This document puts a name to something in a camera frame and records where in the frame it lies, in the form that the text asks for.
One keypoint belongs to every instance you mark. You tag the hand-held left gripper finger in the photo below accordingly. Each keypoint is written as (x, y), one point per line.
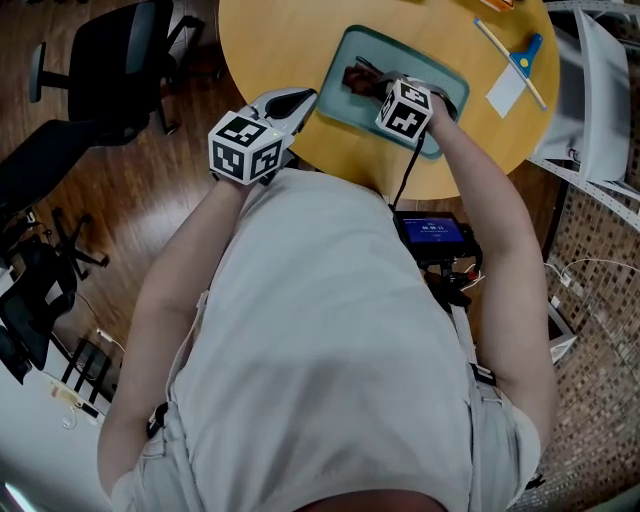
(257, 104)
(300, 122)

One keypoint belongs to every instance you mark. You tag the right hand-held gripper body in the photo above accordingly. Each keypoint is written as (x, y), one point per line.
(402, 112)

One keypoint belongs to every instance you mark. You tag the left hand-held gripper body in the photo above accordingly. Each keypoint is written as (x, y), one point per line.
(235, 145)

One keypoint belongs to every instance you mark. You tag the brown cleaning cloth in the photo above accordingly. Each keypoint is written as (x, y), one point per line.
(360, 80)

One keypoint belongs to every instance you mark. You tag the green plastic tray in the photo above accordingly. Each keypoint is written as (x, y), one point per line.
(345, 107)

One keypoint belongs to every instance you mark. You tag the person's right forearm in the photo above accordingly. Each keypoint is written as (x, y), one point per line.
(480, 185)

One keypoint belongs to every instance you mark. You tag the person's left forearm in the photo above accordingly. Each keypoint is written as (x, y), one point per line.
(190, 240)

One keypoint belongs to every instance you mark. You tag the white paper sheet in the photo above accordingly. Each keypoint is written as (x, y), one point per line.
(505, 92)

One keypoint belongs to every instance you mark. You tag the black screen device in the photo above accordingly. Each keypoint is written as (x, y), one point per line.
(432, 234)

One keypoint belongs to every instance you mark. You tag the orange and white box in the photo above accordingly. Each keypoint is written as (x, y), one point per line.
(497, 4)

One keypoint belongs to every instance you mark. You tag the blue scraper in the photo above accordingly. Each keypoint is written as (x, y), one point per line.
(527, 55)

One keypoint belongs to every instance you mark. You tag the white metal shelf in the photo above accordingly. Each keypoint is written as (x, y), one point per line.
(595, 100)

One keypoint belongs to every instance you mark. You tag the person's light grey shirt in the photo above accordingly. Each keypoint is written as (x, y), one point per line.
(320, 350)

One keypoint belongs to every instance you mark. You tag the black headrest office chair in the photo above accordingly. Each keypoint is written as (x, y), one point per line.
(35, 295)

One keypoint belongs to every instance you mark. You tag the black device mount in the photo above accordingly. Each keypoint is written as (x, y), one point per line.
(452, 280)

